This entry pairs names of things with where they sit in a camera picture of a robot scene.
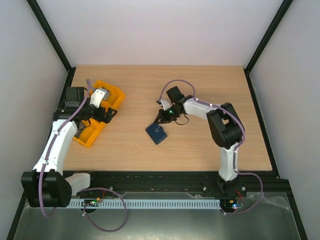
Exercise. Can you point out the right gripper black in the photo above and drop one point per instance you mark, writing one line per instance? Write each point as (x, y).
(163, 116)

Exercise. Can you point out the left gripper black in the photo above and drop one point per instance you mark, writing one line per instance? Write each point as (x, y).
(108, 116)

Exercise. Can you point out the dark blue card holder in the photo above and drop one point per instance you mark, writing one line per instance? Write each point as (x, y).
(156, 133)

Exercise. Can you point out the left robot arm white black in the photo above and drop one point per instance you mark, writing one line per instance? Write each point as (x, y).
(45, 186)

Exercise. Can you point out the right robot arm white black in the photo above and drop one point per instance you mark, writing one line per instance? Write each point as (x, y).
(225, 127)

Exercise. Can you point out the yellow three-compartment bin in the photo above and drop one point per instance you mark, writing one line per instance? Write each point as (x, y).
(104, 101)

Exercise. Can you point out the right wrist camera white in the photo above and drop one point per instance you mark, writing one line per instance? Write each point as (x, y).
(163, 104)

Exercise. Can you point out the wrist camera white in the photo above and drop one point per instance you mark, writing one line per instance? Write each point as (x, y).
(163, 104)
(99, 95)

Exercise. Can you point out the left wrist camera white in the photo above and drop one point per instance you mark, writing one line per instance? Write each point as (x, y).
(99, 95)

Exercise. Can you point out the black aluminium rail base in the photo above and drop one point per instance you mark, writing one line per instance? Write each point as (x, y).
(205, 183)

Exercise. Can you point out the white slotted cable duct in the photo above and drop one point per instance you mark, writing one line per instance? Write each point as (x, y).
(136, 204)

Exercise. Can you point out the left black frame post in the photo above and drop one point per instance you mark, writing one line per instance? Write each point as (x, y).
(42, 20)

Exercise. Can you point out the black frame post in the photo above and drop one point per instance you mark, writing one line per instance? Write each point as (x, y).
(279, 15)
(42, 20)

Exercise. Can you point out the right black frame post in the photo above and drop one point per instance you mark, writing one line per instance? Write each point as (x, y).
(279, 15)

